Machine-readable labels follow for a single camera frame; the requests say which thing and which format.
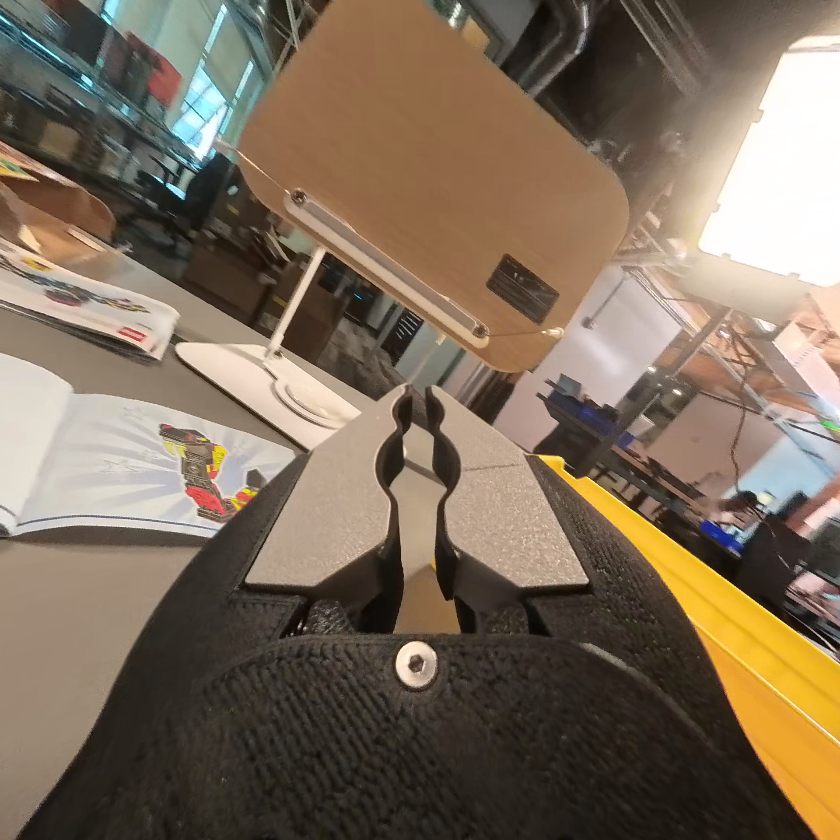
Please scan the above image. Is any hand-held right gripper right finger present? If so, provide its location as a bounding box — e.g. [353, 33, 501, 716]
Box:
[424, 386, 591, 634]

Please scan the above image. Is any open instruction booklet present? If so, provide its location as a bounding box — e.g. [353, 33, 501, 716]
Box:
[0, 353, 296, 539]

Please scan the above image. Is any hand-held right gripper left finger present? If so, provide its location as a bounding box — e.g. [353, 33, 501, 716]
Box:
[243, 385, 413, 634]

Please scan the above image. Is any studio light panel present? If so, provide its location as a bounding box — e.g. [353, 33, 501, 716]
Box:
[697, 36, 840, 287]

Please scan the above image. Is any open cardboard box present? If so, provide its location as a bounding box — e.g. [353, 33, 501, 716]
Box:
[0, 141, 118, 253]

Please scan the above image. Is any yellow plastic bin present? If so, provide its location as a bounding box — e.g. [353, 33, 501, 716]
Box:
[535, 454, 840, 840]

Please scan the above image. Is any closed instruction booklet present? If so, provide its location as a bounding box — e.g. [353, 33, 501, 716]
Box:
[0, 236, 181, 363]

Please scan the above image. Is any red tool case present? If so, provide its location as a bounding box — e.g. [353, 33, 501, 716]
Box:
[146, 51, 185, 101]
[122, 29, 158, 80]

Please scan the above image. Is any wooden book stand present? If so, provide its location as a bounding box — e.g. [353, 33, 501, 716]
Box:
[176, 0, 631, 450]

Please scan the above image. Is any rack of blue bins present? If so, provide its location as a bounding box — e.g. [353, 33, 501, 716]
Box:
[535, 373, 641, 460]

